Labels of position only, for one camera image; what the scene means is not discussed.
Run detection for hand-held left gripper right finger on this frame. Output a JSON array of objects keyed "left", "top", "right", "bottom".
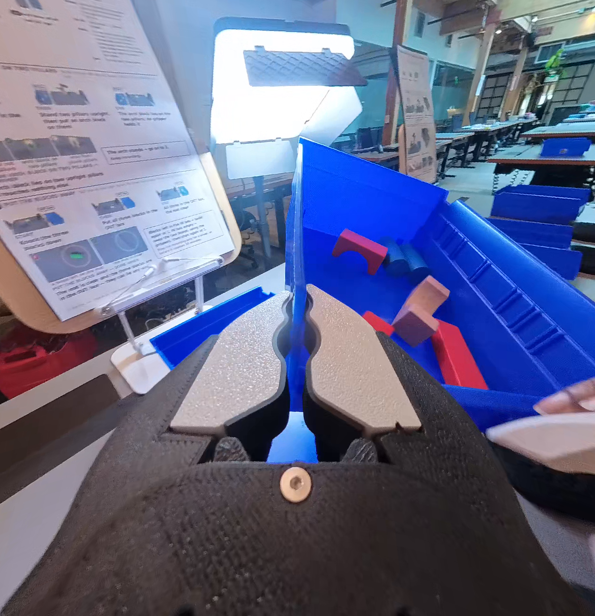
[{"left": 302, "top": 284, "right": 422, "bottom": 440}]

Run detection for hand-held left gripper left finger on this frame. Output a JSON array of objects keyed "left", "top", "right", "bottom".
[{"left": 169, "top": 290, "right": 293, "bottom": 433}]

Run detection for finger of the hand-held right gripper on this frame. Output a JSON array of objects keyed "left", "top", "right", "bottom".
[{"left": 485, "top": 411, "right": 595, "bottom": 475}]

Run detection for red wooden plank block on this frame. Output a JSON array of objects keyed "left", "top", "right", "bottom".
[
  {"left": 362, "top": 310, "right": 395, "bottom": 338},
  {"left": 431, "top": 320, "right": 489, "bottom": 390}
]

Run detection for natural wood arch block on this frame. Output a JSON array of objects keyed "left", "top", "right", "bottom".
[{"left": 391, "top": 275, "right": 451, "bottom": 347}]

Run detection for blue wooden cylinder block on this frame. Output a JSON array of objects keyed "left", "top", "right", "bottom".
[
  {"left": 378, "top": 237, "right": 409, "bottom": 276},
  {"left": 398, "top": 243, "right": 430, "bottom": 285}
]

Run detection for red wooden arch block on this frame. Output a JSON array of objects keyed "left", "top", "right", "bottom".
[{"left": 332, "top": 229, "right": 389, "bottom": 276}]

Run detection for black mesh wrist rest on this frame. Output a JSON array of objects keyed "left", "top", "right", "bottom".
[{"left": 490, "top": 443, "right": 595, "bottom": 521}]

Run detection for white document stand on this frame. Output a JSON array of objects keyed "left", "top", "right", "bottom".
[{"left": 0, "top": 0, "right": 242, "bottom": 395}]

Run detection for red bag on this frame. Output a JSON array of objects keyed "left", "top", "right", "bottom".
[{"left": 0, "top": 329, "right": 98, "bottom": 400}]

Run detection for white studio light panel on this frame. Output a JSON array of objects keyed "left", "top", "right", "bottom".
[{"left": 210, "top": 17, "right": 369, "bottom": 181}]

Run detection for printed instruction sheet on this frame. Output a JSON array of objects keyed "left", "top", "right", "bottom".
[{"left": 0, "top": 0, "right": 235, "bottom": 322}]

